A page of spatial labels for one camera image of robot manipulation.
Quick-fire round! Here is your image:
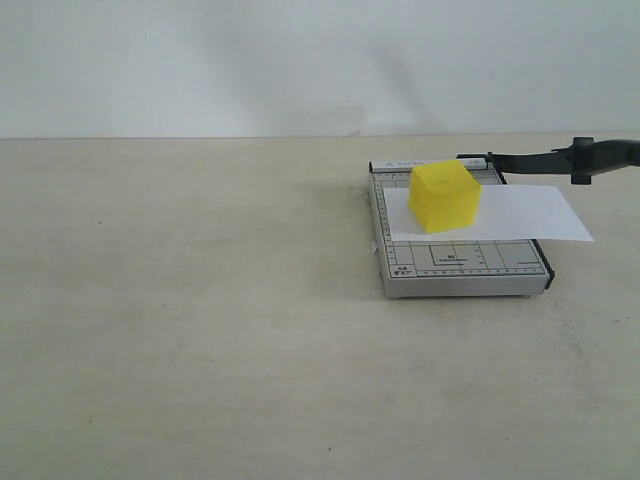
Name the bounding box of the white paper sheet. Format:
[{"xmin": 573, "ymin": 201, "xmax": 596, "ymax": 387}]
[{"xmin": 383, "ymin": 185, "xmax": 593, "ymax": 242}]

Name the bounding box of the grey metal paper cutter base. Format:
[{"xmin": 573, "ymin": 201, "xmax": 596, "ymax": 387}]
[{"xmin": 369, "ymin": 161, "xmax": 555, "ymax": 298}]

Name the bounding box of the yellow foam cube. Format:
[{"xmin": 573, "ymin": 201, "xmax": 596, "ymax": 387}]
[{"xmin": 408, "ymin": 159, "xmax": 482, "ymax": 234}]

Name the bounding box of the black cutter blade lever arm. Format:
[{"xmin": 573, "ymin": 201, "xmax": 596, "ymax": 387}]
[{"xmin": 457, "ymin": 137, "xmax": 639, "ymax": 185}]

